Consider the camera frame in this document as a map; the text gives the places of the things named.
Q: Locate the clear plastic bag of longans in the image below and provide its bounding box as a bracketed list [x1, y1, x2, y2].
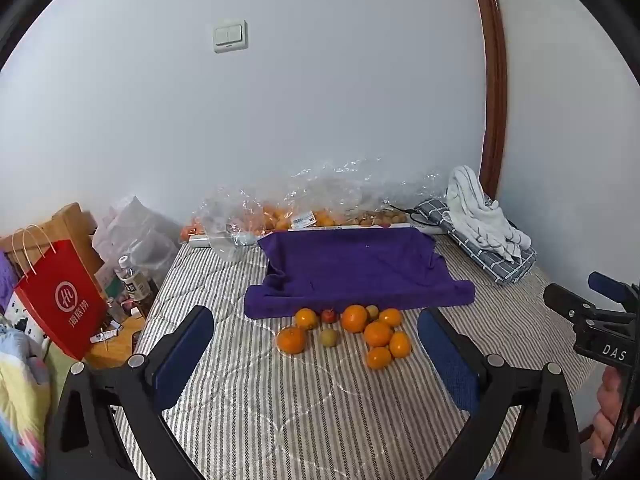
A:
[345, 157, 448, 229]

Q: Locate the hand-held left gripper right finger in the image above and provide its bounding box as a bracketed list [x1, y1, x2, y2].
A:
[417, 306, 583, 480]

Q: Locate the brown wooden door frame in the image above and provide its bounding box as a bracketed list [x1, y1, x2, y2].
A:
[468, 0, 509, 201]

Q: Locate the grey translucent plastic bag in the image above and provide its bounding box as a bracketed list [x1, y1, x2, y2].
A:
[91, 195, 182, 291]

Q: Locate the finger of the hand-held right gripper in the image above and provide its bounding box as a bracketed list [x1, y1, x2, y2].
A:
[543, 282, 598, 322]
[588, 271, 632, 306]

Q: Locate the black charger cable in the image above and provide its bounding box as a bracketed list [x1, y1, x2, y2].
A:
[386, 203, 441, 236]

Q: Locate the white striped towel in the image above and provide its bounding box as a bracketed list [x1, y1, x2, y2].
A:
[445, 165, 532, 262]

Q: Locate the large orange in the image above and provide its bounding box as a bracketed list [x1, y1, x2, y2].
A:
[340, 304, 370, 334]

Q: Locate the wooden bedside table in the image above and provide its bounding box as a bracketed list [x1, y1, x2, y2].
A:
[82, 305, 148, 372]

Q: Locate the striped bed sheet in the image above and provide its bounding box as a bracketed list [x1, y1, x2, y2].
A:
[112, 232, 601, 480]

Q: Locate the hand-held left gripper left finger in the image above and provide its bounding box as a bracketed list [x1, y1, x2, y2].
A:
[45, 305, 216, 480]

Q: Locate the red paper bag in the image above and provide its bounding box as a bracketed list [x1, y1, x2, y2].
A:
[11, 225, 109, 362]

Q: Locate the clear plastic bag of oranges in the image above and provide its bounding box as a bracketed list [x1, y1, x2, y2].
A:
[181, 160, 353, 263]

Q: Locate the small white box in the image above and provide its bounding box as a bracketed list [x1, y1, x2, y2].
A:
[90, 322, 124, 345]

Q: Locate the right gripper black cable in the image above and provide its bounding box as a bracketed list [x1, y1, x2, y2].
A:
[592, 375, 640, 480]

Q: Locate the white power strip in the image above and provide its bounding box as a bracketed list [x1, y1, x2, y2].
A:
[4, 292, 51, 356]

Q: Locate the colourful blanket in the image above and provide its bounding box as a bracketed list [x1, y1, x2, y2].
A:
[0, 320, 53, 480]

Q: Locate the person's right hand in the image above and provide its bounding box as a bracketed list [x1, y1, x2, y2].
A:
[587, 367, 628, 461]

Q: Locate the grey checkered cloth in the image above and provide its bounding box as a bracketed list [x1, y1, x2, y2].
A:
[416, 199, 538, 287]

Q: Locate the purple towel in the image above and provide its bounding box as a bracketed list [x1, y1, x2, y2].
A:
[243, 227, 476, 320]

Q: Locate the white light switch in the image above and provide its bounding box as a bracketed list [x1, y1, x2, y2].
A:
[213, 19, 249, 54]

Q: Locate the clear water bottle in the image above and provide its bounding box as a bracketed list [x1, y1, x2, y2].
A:
[115, 255, 152, 307]

